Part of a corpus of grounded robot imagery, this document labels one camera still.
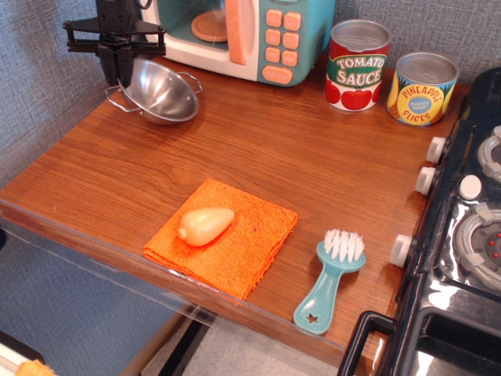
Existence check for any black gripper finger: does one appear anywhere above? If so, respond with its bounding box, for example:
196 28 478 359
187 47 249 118
98 45 117 86
116 46 134 88

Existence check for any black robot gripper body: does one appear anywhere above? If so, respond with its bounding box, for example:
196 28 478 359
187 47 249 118
63 0 166 57

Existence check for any small steel pot with handles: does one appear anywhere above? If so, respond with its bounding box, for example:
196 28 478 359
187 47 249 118
105 59 204 125

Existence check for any toy microwave oven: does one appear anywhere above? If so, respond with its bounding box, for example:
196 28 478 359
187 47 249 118
142 1 335 87

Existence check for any orange microwave turntable plate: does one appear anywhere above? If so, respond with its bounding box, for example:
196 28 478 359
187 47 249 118
191 9 228 43

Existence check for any yellow plastic toy vegetable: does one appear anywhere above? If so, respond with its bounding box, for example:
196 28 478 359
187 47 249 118
177 208 235 247

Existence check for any folded orange cloth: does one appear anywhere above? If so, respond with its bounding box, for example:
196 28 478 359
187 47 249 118
143 179 298 300

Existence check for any tomato sauce can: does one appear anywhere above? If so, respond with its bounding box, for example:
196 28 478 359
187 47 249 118
324 19 392 112

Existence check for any teal dish brush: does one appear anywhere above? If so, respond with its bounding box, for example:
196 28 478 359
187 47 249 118
294 229 366 334

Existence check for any pineapple slices can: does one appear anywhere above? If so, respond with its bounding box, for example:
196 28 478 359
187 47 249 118
387 52 460 127

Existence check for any white stove knob middle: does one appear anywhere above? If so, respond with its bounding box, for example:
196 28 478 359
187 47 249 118
415 167 436 196

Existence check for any white stove knob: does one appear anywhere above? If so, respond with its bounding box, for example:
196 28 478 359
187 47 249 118
390 234 413 268
415 167 436 196
426 137 446 165

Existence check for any white stove knob rear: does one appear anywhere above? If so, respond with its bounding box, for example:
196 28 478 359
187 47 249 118
426 137 446 165

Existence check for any white stove knob front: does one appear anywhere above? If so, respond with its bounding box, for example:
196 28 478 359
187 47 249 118
390 234 413 268

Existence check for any black toy stove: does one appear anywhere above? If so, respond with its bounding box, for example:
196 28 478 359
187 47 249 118
339 68 500 375

